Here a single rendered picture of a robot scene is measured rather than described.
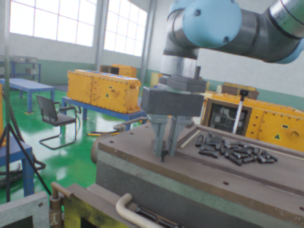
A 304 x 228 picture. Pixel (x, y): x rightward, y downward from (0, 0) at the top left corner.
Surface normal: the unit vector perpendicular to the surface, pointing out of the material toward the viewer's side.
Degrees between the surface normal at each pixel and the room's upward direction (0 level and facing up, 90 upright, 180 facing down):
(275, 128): 90
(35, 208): 90
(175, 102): 90
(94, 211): 90
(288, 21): 126
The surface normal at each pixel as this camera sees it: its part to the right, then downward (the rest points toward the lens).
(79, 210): -0.46, 0.15
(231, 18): 0.16, 0.26
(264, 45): 0.06, 0.70
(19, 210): 0.74, 0.26
